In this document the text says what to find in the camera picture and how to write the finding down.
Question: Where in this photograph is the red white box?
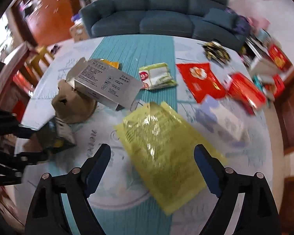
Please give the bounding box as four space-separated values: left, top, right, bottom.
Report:
195 95 250 147

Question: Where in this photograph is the yellow plastic bag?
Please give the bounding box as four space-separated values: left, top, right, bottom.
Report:
115 102 227 215

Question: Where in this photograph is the red paper bag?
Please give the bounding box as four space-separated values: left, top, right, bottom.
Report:
224 72 267 115

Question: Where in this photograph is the grey cardboard box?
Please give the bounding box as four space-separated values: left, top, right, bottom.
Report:
66 57 143 111

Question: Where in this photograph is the small red box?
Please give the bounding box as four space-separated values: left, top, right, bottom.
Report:
265 74 285 99

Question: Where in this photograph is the red snack packet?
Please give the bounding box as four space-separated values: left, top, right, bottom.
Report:
176 63 226 103

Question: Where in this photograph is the cardboard box on floor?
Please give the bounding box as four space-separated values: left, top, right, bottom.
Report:
69 23 89 42

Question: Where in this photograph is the red gift box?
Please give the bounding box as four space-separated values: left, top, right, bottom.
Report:
268 44 293 72

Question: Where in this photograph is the brown wooden door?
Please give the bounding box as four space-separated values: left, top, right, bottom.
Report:
11 0 81 47

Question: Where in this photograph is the gold black crumpled wrapper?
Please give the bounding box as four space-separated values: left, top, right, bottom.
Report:
201 41 231 66

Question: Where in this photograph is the green white wipes pack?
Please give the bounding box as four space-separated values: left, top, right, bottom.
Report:
139 63 177 91

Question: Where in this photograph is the blue sofa cushion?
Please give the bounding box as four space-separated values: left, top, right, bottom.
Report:
203 8 238 31

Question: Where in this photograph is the teal fabric sofa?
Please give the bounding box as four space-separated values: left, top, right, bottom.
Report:
79 0 251 52

